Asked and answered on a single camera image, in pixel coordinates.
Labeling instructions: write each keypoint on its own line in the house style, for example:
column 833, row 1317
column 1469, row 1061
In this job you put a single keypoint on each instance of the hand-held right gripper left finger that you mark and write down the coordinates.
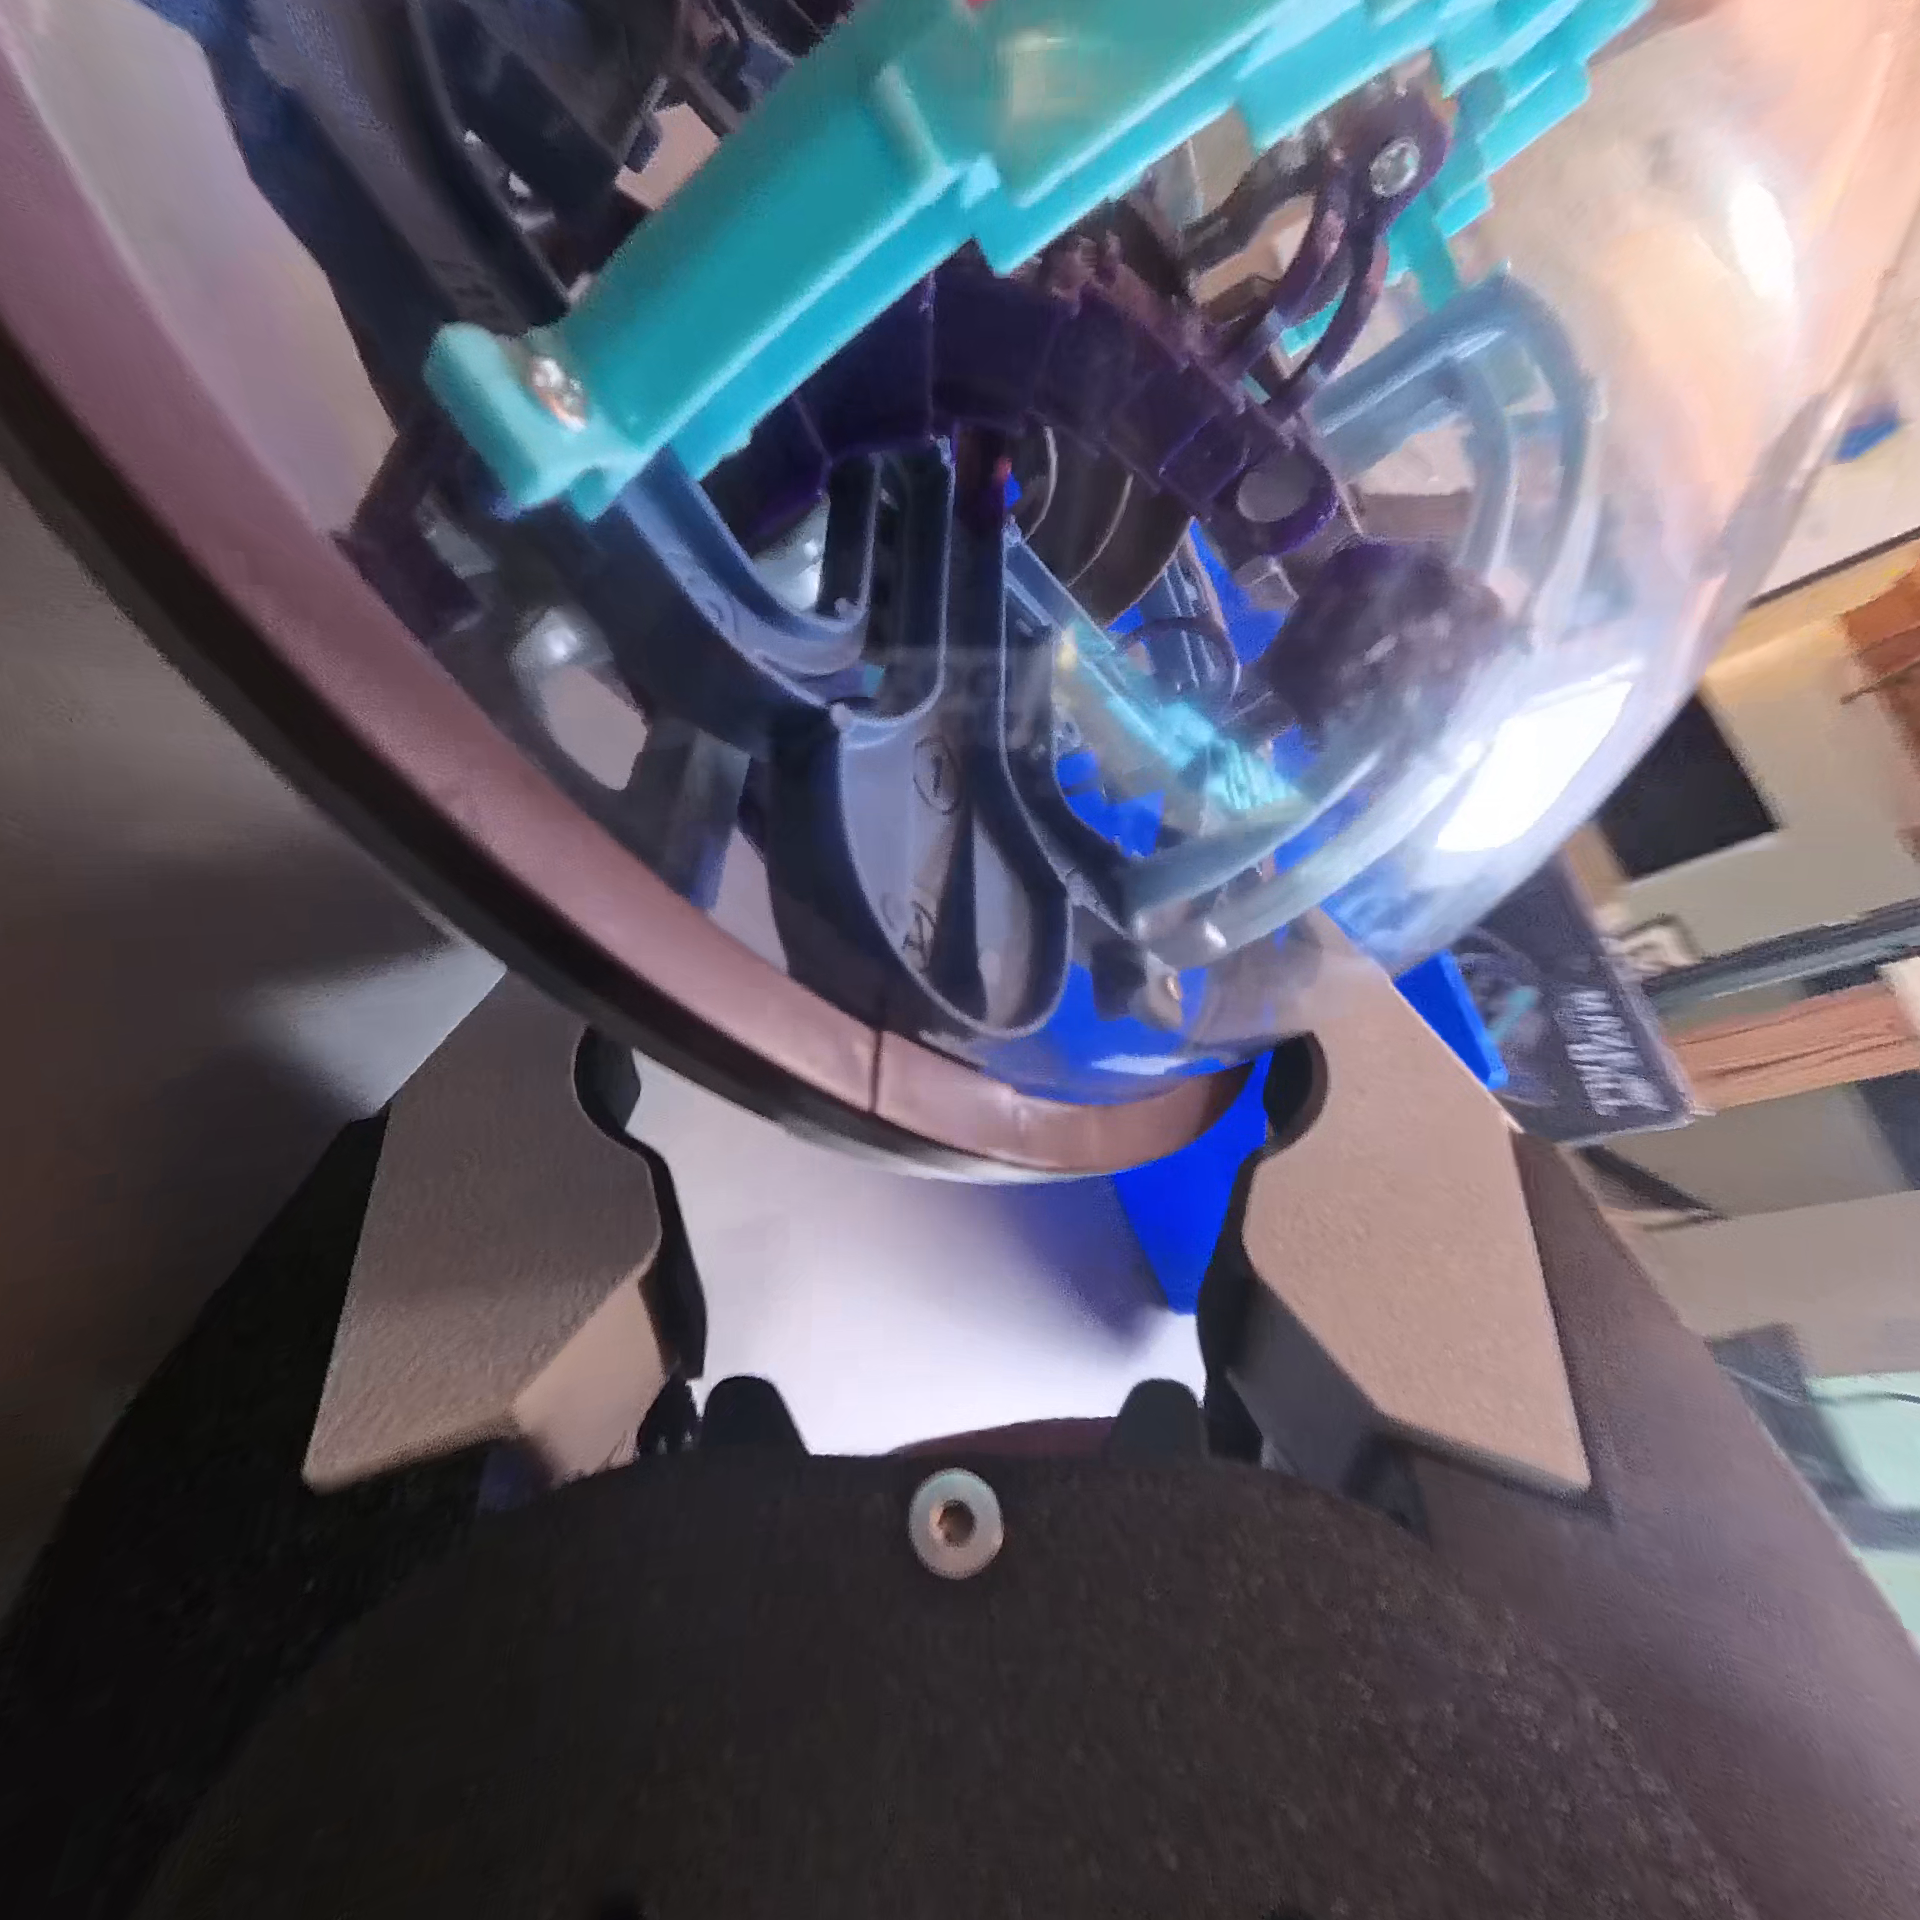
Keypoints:
column 497, row 1260

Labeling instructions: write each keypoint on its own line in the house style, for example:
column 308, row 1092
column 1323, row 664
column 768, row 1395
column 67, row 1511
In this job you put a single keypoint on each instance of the blue plastic bin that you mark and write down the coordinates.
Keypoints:
column 1171, row 1230

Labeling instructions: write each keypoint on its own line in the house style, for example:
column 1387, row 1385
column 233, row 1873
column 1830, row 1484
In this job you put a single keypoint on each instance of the dark blue cardboard box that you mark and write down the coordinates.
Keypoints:
column 1590, row 1066

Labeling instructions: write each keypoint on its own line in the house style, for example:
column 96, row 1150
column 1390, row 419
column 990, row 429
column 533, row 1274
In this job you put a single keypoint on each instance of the clear plastic maze ball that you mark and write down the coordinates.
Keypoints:
column 901, row 480

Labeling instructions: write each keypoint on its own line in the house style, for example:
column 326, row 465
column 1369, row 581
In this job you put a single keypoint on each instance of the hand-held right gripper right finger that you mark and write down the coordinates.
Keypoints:
column 1410, row 1260

